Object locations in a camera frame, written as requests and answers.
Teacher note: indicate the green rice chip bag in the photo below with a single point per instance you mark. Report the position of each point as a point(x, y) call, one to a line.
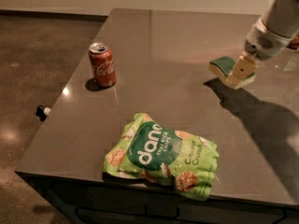
point(177, 159)

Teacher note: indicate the dark cabinet drawer front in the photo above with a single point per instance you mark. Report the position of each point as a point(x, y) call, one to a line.
point(86, 202)

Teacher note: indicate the red Coca-Cola can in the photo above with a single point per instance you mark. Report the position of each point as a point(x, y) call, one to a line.
point(101, 59)

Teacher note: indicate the black and white floor object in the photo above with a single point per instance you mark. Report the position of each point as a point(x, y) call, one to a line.
point(42, 112)

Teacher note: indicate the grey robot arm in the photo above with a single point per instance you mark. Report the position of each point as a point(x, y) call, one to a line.
point(287, 10)

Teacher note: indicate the green and yellow sponge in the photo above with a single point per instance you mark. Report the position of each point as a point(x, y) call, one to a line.
point(221, 68)

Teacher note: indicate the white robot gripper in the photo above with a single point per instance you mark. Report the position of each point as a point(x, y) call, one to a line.
point(263, 45)

